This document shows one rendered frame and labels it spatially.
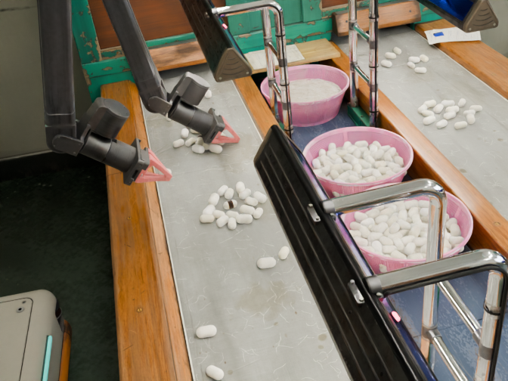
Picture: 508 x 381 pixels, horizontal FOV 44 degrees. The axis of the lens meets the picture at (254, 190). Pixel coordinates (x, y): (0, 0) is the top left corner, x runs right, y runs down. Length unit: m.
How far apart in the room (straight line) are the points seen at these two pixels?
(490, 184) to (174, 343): 0.80
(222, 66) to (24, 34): 1.80
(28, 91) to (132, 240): 1.83
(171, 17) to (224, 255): 1.00
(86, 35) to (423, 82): 1.05
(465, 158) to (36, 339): 1.28
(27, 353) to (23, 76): 1.52
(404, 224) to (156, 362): 0.59
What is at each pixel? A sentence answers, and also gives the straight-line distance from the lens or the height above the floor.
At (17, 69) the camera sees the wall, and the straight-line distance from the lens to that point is 3.09.
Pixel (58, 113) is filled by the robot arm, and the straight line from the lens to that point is 1.26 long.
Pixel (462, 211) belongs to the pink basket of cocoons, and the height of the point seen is 0.76.
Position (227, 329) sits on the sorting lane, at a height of 0.74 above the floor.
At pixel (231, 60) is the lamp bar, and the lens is 1.32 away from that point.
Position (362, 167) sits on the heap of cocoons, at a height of 0.73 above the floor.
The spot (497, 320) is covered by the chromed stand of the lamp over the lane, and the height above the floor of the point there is 1.02.
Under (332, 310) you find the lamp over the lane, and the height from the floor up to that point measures 1.07.
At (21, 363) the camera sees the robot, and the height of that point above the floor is 0.28.
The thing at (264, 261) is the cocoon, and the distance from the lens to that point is 1.27.
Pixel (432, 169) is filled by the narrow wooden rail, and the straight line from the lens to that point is 1.51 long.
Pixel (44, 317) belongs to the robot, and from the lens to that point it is 2.05.
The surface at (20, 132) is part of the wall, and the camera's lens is 3.23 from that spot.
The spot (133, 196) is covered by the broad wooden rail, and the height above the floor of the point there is 0.76.
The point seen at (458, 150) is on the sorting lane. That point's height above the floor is 0.74.
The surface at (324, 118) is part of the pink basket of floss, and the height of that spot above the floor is 0.69.
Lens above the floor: 1.59
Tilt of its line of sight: 34 degrees down
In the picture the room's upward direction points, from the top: 7 degrees counter-clockwise
